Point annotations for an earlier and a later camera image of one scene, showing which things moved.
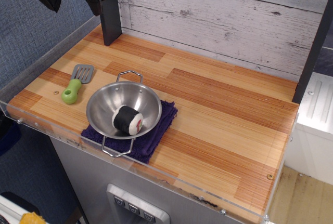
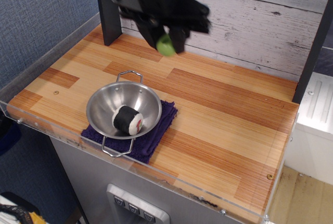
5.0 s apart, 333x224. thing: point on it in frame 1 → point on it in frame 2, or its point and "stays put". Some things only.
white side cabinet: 310,150 stays put
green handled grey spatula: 81,73 → 165,46
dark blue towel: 141,147 stays put
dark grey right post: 313,57 stays put
